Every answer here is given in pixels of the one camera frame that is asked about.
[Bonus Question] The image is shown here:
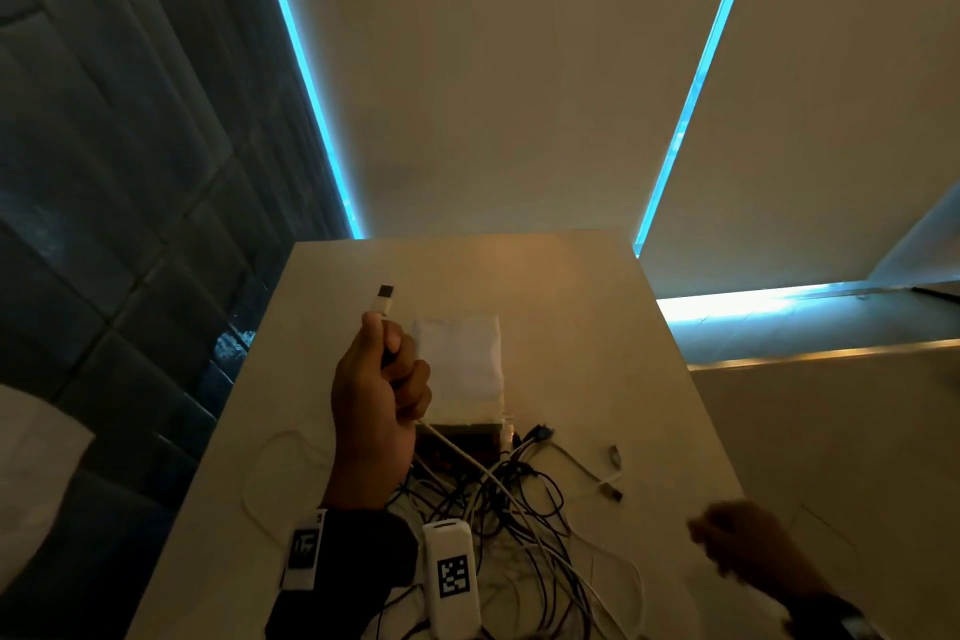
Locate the tangle of cables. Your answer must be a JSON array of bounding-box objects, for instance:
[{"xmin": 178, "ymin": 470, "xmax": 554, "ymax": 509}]
[{"xmin": 239, "ymin": 421, "xmax": 646, "ymax": 640}]

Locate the white table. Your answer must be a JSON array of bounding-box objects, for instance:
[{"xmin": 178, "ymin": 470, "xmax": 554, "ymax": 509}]
[{"xmin": 127, "ymin": 230, "xmax": 789, "ymax": 640}]

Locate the window sill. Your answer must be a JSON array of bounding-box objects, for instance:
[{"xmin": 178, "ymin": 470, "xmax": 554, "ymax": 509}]
[{"xmin": 658, "ymin": 280, "xmax": 960, "ymax": 367}]

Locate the person's left hand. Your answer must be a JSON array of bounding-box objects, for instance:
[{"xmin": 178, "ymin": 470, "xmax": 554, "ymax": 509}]
[{"xmin": 320, "ymin": 311, "xmax": 435, "ymax": 513}]

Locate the person's right hand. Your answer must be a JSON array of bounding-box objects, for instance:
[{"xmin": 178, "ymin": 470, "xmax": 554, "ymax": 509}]
[{"xmin": 687, "ymin": 500, "xmax": 826, "ymax": 603}]

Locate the white pillow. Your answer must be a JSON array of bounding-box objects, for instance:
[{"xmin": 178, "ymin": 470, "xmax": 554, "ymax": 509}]
[{"xmin": 0, "ymin": 384, "xmax": 95, "ymax": 592}]

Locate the white plastic pouch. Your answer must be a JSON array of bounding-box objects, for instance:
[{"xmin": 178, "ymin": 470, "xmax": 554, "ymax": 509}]
[{"xmin": 410, "ymin": 315, "xmax": 515, "ymax": 472}]

